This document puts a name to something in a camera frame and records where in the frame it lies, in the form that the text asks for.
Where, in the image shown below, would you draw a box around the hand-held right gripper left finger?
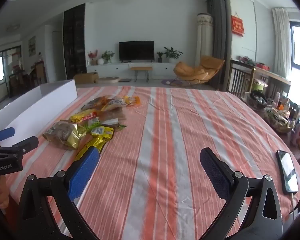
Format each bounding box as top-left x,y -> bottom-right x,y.
15,146 -> 100,240

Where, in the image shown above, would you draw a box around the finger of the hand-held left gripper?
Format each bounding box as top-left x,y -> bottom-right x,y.
2,136 -> 39,155
0,127 -> 16,145

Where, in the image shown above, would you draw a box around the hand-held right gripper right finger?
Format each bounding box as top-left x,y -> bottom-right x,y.
200,147 -> 283,240

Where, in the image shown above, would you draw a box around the white cardboard box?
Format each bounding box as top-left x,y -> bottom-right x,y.
0,79 -> 78,147

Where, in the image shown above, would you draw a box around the yellow foil snack packet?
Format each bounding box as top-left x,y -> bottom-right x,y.
75,137 -> 108,161

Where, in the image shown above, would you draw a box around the bread packet gold foil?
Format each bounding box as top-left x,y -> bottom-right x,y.
42,120 -> 87,151

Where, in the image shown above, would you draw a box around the yellow snack packet blue label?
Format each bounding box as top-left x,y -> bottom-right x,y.
90,126 -> 115,141

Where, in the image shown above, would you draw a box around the red cloth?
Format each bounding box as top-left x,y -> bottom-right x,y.
1,195 -> 18,230

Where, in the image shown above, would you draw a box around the long yellow snack packet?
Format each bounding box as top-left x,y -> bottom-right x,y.
69,111 -> 100,124

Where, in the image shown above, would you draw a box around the orange striped tablecloth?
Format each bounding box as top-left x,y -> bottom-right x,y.
5,86 -> 300,240

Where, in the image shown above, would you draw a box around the black smartphone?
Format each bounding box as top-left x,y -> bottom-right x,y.
276,150 -> 299,195

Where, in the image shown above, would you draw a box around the dark basket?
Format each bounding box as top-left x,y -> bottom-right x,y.
247,90 -> 268,109

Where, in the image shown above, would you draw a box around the brown cardboard box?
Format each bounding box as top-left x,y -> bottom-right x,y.
74,72 -> 99,85

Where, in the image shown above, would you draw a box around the cluttered side table items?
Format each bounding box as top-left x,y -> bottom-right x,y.
272,92 -> 300,170

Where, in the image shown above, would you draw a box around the beige pet bed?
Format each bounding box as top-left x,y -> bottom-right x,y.
95,77 -> 120,83

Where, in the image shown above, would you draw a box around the dark wooden chair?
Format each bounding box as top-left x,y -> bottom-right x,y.
226,59 -> 256,98

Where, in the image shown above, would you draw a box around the green pot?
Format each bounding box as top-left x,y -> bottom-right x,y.
251,79 -> 268,92

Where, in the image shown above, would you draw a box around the orange lounge chair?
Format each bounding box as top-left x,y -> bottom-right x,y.
174,56 -> 225,88

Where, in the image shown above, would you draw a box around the white television cabinet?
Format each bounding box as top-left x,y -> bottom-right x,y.
86,62 -> 180,80

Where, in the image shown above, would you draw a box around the red flower plant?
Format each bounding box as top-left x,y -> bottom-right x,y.
87,50 -> 98,65

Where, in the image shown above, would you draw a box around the tall black display cabinet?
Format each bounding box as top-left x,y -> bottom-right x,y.
63,3 -> 87,80

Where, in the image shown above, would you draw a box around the small wooden bench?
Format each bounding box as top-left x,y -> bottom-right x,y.
130,66 -> 153,83

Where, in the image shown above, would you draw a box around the green potted plant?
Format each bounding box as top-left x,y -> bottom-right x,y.
101,50 -> 115,64

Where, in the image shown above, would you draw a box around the large plant white pot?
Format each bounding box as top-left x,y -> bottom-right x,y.
164,47 -> 183,64

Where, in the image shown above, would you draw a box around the black television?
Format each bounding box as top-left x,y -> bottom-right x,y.
119,40 -> 155,62

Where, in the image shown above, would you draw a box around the covered standing air conditioner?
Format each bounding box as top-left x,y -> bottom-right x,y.
196,13 -> 214,67

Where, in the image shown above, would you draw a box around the grey curtain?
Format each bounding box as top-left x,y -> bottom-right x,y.
206,0 -> 232,92

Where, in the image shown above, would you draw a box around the white curtain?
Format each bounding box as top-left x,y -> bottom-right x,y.
272,7 -> 294,79

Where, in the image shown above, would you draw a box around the white charging cable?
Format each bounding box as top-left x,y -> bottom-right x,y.
289,192 -> 300,217

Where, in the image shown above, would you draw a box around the framed wall picture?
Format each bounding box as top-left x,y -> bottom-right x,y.
28,35 -> 36,55

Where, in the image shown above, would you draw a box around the red wall hanging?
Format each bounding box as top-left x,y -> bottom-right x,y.
231,12 -> 245,37

